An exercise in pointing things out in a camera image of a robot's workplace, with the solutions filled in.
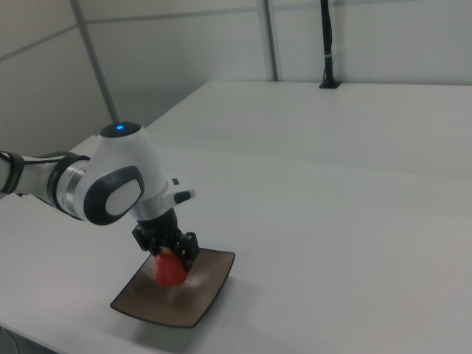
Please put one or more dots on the black camera stand pole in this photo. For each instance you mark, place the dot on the black camera stand pole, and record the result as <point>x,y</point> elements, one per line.
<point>327,37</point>

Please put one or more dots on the brown square ceramic plate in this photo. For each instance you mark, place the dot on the brown square ceramic plate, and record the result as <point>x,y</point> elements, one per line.
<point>199,295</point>

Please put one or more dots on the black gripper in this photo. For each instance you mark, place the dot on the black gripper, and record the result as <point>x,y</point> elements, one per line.
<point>158,230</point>

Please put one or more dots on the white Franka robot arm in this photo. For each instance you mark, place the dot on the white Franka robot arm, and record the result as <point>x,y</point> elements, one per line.
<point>121,173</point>

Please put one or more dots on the red apple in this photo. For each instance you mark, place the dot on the red apple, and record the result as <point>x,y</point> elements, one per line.
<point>169,271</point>

